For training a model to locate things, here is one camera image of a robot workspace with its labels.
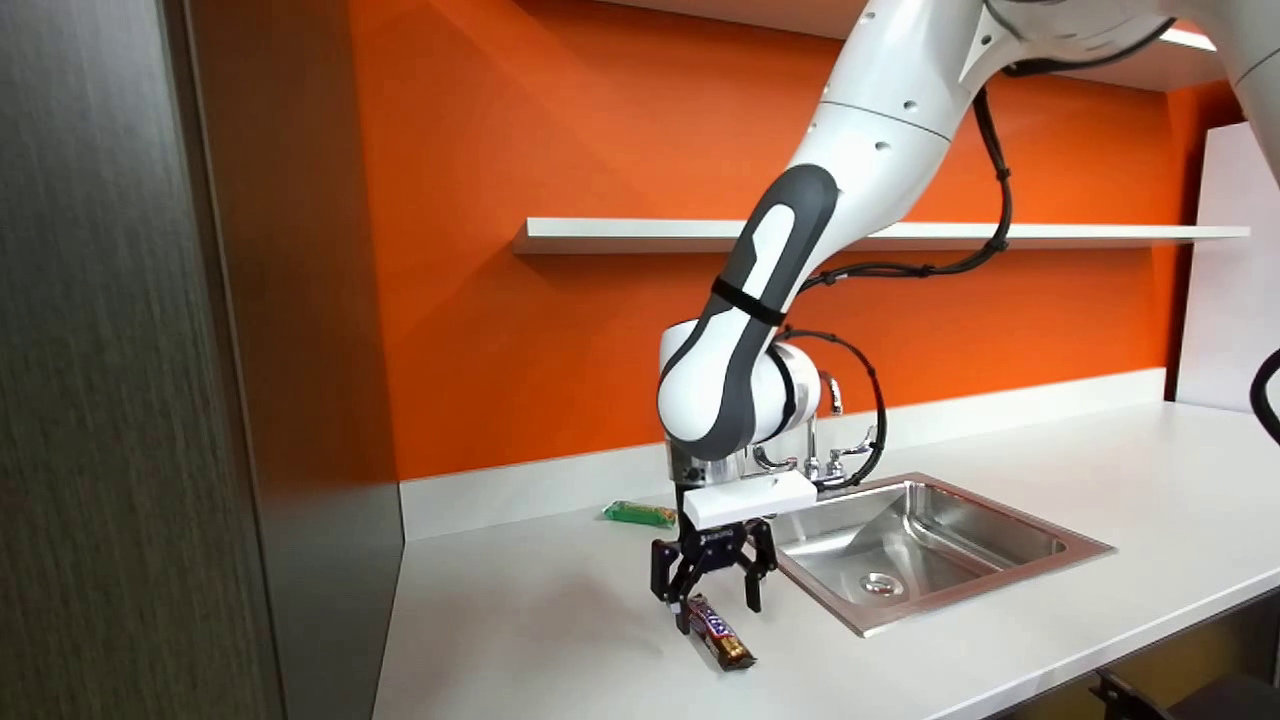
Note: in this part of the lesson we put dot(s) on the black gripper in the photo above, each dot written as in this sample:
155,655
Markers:
714,546

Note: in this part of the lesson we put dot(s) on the brown snickers bar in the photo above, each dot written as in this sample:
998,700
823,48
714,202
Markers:
716,639

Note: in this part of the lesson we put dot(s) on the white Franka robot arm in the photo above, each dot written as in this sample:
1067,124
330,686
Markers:
864,134

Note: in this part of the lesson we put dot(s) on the stainless steel sink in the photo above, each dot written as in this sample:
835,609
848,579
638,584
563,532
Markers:
934,546

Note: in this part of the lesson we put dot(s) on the green snack packet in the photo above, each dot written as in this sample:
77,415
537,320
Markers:
638,513

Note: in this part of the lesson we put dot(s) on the dark wood cabinet panel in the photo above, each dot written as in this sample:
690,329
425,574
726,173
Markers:
132,402

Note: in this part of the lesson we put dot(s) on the white panel board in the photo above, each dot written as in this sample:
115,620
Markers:
1235,265

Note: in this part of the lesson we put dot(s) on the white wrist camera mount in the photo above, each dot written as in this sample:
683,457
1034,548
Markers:
745,502

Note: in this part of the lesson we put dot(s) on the white wall shelf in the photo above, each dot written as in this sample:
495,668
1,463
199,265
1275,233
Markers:
614,233

